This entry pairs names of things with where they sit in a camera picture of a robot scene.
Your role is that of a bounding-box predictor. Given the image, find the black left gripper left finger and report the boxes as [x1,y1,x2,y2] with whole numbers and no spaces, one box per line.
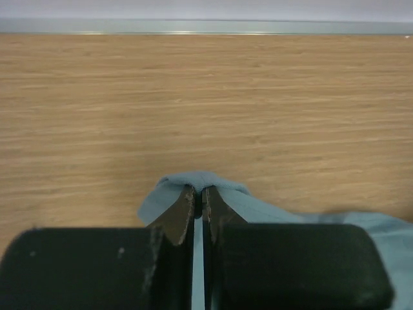
[1,186,195,309]

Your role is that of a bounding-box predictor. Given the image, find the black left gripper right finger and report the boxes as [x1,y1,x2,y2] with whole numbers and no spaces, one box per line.
[201,186,394,309]

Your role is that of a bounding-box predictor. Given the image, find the blue-grey t shirt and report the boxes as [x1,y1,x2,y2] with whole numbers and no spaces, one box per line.
[137,171,412,309]

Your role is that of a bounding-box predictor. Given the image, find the aluminium frame rail front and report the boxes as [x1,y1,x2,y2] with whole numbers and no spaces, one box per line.
[1,17,412,36]

